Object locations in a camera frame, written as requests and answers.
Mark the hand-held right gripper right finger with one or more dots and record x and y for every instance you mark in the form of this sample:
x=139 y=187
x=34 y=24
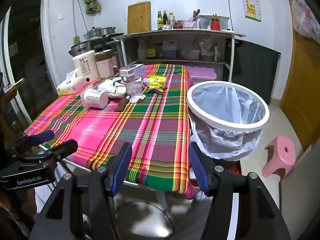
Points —
x=198 y=172

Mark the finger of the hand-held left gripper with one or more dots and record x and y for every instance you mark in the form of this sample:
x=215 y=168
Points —
x=45 y=136
x=66 y=147

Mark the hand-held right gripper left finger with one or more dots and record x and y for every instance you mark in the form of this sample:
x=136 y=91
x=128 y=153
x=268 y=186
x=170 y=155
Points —
x=122 y=170

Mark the white round trash bin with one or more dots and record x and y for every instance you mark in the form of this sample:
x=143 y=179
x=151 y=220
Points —
x=220 y=125

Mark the long dark brown wrapper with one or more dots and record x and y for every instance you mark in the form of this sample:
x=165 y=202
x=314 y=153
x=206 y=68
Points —
x=122 y=104

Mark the white drink carton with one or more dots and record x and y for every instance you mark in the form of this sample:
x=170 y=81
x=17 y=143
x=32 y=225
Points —
x=112 y=87

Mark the clear plastic bin liner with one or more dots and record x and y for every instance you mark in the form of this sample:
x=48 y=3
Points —
x=225 y=100

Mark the yellow snack packet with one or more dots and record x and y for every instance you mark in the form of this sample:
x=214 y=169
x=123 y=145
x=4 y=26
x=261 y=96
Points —
x=157 y=82

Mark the pink green plaid tablecloth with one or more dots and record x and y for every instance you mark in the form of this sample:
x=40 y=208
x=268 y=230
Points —
x=150 y=135

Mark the white paper cup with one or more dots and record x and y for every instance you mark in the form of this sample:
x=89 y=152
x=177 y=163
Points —
x=93 y=98

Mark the white tissue pack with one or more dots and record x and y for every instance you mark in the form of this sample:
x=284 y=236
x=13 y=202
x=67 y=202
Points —
x=70 y=86

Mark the white peel-off lid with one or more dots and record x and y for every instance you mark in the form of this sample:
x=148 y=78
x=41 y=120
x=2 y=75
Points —
x=136 y=98

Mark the white lotion bottle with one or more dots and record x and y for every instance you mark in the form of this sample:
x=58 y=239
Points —
x=85 y=66

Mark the pink plastic stool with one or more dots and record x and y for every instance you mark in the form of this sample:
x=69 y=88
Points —
x=280 y=160

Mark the small brown wrapper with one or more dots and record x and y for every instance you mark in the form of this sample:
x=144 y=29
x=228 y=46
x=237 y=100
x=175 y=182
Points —
x=155 y=90

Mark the pink cup with brown lid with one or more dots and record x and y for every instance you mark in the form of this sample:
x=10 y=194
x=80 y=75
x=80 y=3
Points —
x=105 y=66

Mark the crumpled white plastic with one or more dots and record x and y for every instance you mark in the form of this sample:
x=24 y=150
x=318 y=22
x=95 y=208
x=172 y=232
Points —
x=146 y=81

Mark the black electric cooker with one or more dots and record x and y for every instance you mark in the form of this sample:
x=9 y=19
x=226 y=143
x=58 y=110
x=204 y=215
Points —
x=82 y=47

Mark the pink lid storage box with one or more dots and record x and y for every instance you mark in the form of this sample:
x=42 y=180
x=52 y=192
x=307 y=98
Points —
x=200 y=73

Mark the yellow power strip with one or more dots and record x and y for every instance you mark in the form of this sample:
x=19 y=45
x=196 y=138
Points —
x=76 y=40

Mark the white appliance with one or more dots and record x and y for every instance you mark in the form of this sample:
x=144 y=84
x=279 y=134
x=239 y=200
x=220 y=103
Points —
x=300 y=200

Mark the pink shelf container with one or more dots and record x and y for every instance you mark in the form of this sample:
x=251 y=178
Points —
x=193 y=54

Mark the black folding cot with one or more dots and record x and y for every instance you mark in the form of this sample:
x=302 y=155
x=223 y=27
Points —
x=252 y=65

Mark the yellow label oil bottle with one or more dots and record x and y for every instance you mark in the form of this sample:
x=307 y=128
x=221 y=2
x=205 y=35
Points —
x=150 y=51

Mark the steel pot with lid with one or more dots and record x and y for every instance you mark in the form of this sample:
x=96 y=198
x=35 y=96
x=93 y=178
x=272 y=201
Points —
x=108 y=30

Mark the bundle of plastic bags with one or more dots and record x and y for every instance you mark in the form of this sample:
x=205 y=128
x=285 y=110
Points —
x=208 y=48

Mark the purple liquid jug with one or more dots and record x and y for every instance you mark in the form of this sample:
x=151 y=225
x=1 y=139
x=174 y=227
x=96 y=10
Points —
x=170 y=51

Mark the white shelf counter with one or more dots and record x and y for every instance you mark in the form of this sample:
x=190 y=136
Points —
x=140 y=35

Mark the yellow wooden door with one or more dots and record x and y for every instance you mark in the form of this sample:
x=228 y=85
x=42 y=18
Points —
x=300 y=85

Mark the pink box on counter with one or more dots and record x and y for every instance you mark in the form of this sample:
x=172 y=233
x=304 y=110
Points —
x=189 y=24

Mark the red kettle bottle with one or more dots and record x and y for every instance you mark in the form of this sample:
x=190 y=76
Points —
x=215 y=25

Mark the wooden cutting board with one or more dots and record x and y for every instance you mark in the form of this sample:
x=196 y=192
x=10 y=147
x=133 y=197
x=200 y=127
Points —
x=138 y=17

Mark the clear storage box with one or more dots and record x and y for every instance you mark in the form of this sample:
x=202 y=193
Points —
x=224 y=22

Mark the clear seasoning bottle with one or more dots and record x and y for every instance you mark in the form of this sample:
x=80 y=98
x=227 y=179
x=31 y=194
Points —
x=171 y=20

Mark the kitchen knives in holder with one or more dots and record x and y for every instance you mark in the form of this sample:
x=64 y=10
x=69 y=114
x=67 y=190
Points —
x=195 y=16

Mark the dark sauce bottle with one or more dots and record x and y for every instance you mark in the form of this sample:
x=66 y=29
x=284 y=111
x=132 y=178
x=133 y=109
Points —
x=165 y=18

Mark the giraffe height chart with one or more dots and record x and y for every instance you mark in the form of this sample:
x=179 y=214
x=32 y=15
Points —
x=251 y=7

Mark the hanging plastic bag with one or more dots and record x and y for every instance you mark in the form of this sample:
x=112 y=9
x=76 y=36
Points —
x=305 y=17

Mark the white wall socket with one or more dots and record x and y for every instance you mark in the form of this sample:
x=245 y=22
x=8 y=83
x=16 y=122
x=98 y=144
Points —
x=61 y=16

